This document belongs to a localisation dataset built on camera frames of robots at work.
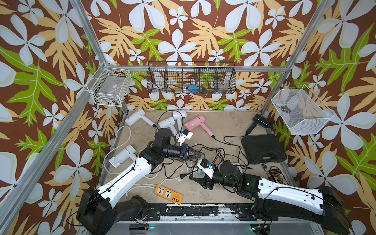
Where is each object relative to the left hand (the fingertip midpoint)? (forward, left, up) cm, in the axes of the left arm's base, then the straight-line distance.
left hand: (200, 155), depth 65 cm
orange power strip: (-11, +16, -25) cm, 32 cm away
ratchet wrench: (+6, -42, -26) cm, 49 cm away
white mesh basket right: (+28, -59, 0) cm, 65 cm away
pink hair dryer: (+40, -1, -23) cm, 46 cm away
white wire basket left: (+42, +53, +7) cm, 68 cm away
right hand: (-4, +3, -10) cm, 11 cm away
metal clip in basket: (+32, -52, -1) cm, 61 cm away
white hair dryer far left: (+46, +45, -24) cm, 69 cm away
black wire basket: (+57, +5, +3) cm, 57 cm away
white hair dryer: (+38, +21, -23) cm, 49 cm away
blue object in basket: (+47, +2, +1) cm, 47 cm away
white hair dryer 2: (+46, +13, -23) cm, 53 cm away
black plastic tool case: (+17, -43, -23) cm, 51 cm away
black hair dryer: (+43, -50, -24) cm, 70 cm away
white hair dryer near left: (+13, +44, -23) cm, 51 cm away
